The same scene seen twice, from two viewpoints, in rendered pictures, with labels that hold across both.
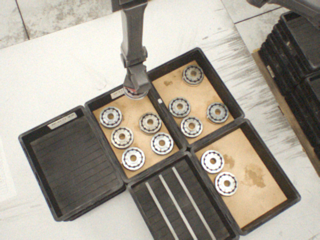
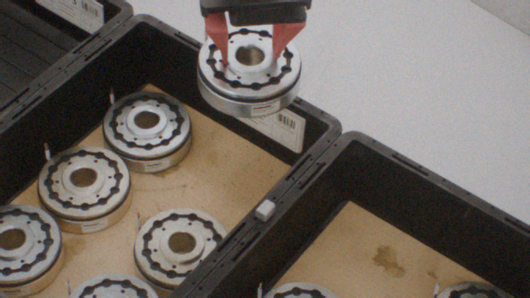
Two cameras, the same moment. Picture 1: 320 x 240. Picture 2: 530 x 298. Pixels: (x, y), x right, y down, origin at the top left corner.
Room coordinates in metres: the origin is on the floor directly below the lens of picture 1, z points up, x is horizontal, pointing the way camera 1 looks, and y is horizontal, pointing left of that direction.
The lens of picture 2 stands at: (0.26, -0.60, 1.78)
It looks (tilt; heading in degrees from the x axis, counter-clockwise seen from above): 49 degrees down; 69
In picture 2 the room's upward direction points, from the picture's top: 4 degrees clockwise
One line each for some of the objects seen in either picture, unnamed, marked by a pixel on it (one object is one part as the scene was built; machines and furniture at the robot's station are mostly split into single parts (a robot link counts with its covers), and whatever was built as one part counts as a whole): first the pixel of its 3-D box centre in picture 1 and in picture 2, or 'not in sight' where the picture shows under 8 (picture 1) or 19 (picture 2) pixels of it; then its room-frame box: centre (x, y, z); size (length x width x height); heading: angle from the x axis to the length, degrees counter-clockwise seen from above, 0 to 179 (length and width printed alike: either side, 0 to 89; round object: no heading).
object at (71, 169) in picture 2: (122, 136); (83, 178); (0.34, 0.15, 0.86); 0.05 x 0.05 x 0.01
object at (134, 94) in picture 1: (135, 86); (249, 60); (0.51, 0.11, 1.04); 0.10 x 0.10 x 0.01
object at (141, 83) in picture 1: (138, 70); not in sight; (0.48, 0.08, 1.26); 0.11 x 0.09 x 0.12; 28
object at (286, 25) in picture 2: not in sight; (263, 21); (0.52, 0.10, 1.09); 0.07 x 0.07 x 0.09; 81
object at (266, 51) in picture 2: not in sight; (249, 57); (0.51, 0.11, 1.05); 0.05 x 0.05 x 0.01
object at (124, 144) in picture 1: (122, 137); (83, 180); (0.34, 0.15, 0.86); 0.10 x 0.10 x 0.01
